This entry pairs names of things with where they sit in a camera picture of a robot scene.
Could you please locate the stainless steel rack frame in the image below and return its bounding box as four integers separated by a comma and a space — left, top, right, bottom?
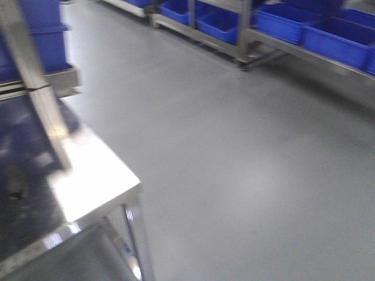
1, 1, 77, 169

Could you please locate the brake pad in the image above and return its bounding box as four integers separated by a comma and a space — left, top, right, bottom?
5, 165, 29, 200

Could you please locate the right blue plastic bin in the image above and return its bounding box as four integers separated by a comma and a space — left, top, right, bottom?
18, 1, 70, 73

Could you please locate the distant steel rack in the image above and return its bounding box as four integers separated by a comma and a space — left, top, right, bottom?
106, 1, 374, 85

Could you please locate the distant blue bin row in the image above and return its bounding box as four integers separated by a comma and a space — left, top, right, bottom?
129, 1, 374, 75

